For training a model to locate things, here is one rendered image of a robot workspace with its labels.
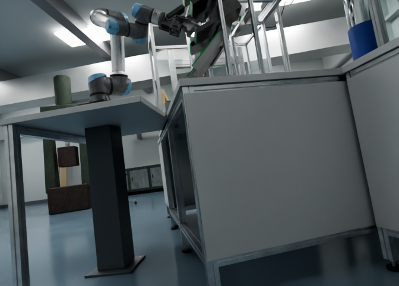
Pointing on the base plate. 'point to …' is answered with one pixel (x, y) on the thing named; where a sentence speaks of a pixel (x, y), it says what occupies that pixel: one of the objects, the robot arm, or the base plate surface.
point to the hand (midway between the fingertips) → (198, 27)
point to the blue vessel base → (362, 39)
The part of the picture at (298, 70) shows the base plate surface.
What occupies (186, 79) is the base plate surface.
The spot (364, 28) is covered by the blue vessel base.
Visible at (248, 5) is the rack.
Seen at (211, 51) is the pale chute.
